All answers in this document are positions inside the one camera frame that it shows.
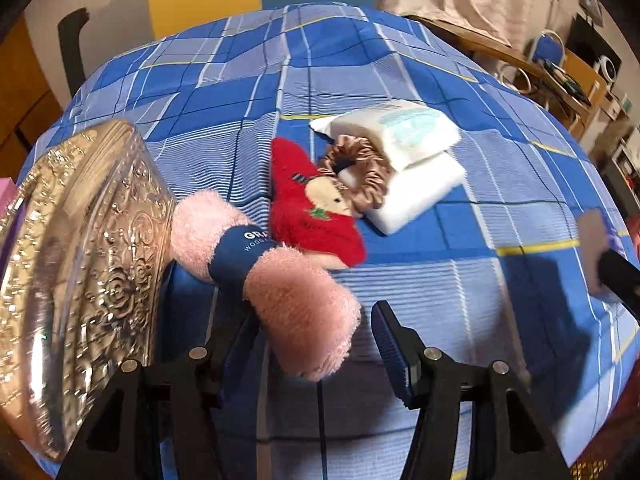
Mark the wooden wardrobe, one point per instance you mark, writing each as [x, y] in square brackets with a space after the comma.
[25, 90]

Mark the blue folding chair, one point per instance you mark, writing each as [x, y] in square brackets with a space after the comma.
[547, 50]

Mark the blue plaid tablecloth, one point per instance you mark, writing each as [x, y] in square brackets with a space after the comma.
[450, 300]

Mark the white tissue packet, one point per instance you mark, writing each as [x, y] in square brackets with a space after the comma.
[410, 130]

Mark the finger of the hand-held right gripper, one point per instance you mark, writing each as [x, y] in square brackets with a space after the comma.
[622, 275]

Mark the brown satin scrunchie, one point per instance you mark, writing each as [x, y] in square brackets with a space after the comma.
[370, 175]

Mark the wooden side desk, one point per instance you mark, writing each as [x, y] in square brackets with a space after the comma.
[480, 45]

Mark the small white fan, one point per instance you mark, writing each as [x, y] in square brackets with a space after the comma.
[606, 66]

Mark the black rolled mat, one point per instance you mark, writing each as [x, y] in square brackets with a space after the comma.
[72, 50]

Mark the pink towel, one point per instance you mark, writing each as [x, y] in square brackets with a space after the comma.
[300, 305]

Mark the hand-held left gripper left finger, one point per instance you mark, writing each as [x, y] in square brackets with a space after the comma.
[210, 375]

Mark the white towel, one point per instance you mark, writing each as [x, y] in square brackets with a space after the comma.
[425, 185]

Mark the red plush doll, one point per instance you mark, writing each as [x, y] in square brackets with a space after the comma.
[295, 210]

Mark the black monitor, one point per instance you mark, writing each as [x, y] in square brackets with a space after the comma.
[587, 40]

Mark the ornate silver tissue box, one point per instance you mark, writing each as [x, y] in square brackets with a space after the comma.
[85, 270]

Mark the beige rabbit plush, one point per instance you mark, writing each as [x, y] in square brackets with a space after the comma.
[592, 240]

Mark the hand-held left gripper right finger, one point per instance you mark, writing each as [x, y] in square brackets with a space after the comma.
[392, 346]

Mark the purple cardboard box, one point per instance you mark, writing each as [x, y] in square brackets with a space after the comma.
[6, 192]

